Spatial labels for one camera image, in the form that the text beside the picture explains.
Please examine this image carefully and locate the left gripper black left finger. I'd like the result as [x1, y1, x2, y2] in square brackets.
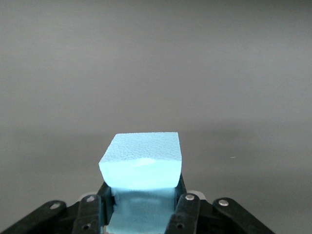
[1, 181, 116, 234]

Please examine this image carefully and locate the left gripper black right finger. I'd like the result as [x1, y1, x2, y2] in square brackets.
[165, 174, 276, 234]

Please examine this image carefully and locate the light blue foam block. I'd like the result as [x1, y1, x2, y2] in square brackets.
[98, 131, 184, 234]

